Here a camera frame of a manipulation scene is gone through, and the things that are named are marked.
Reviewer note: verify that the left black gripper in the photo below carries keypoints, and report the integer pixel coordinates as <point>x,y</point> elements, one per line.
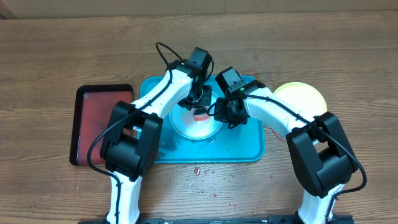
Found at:
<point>206,100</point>

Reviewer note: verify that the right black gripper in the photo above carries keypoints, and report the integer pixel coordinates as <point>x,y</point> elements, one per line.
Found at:
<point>226,117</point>

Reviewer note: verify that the dark green sponge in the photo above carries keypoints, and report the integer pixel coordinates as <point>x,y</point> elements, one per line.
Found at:
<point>200,115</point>

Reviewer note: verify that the light blue plate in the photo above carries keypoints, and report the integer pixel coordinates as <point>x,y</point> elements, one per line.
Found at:
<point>182,121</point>

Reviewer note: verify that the yellow-green plate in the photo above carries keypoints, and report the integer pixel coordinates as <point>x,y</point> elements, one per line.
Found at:
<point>303,96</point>

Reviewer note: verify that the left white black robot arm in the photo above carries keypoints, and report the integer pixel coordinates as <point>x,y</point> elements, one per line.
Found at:
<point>131,141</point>

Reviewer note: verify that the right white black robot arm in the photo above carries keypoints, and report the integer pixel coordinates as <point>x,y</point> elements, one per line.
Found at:
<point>321,155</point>

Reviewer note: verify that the teal plastic serving tray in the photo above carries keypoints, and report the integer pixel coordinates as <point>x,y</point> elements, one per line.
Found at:
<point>244,143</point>

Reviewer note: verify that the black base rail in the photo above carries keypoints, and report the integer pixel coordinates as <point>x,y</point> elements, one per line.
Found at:
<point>217,221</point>

